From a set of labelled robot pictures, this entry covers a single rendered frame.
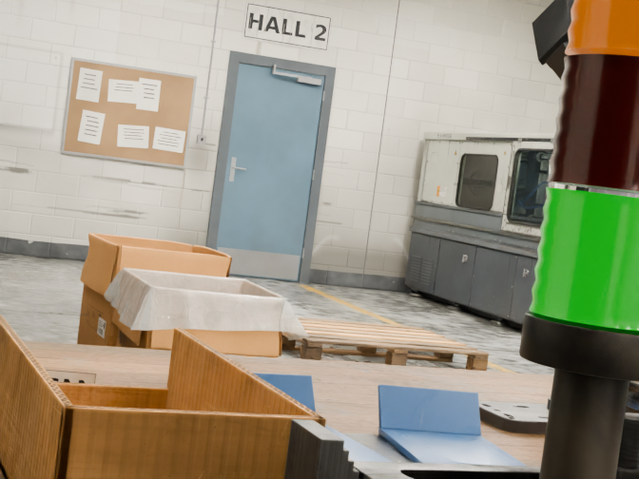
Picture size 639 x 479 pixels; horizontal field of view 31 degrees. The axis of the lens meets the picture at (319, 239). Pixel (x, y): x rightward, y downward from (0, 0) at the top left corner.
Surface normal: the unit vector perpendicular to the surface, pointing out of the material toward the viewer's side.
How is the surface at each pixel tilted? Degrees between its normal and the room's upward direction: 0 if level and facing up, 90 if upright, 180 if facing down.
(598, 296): 76
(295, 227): 90
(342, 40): 89
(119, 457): 90
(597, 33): 104
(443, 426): 60
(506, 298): 90
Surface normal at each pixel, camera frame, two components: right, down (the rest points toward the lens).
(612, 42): -0.51, -0.27
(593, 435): 0.00, 0.05
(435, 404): 0.27, -0.43
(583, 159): -0.69, -0.30
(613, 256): -0.16, -0.22
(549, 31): -0.91, -0.12
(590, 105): -0.75, 0.18
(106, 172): 0.32, 0.09
